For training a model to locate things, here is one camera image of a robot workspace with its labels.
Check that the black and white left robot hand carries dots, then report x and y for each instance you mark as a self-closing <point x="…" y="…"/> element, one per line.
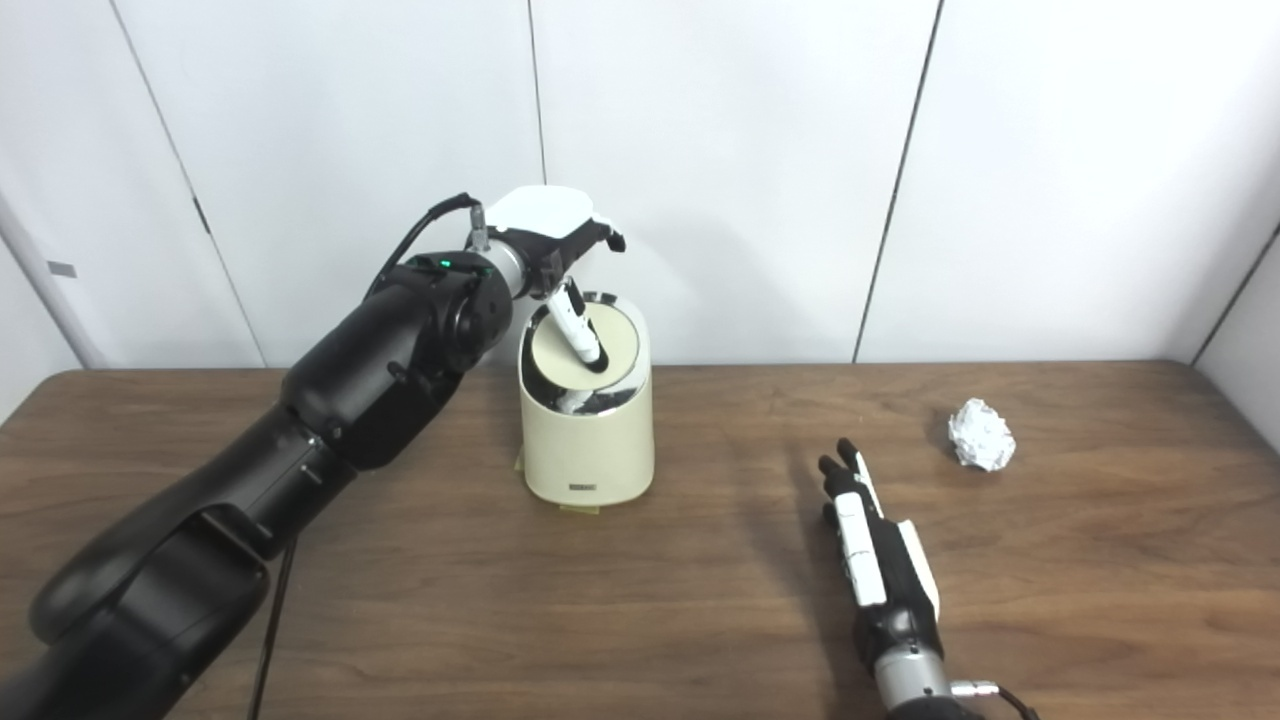
<point x="540" y="215"/>

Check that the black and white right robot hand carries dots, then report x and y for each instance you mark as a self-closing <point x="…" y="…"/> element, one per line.
<point x="895" y="590"/>

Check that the white paper ball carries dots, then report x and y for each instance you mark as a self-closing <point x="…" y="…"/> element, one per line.
<point x="982" y="435"/>

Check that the cream-colored lidded trash bin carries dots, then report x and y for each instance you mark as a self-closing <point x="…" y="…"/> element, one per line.
<point x="590" y="450"/>

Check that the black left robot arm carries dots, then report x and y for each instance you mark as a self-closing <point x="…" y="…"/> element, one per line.
<point x="350" y="390"/>

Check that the yellow tape piece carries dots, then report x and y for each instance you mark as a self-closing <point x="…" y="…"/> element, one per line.
<point x="580" y="508"/>

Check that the small grey wall label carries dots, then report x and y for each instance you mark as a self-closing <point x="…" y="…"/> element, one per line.
<point x="62" y="269"/>

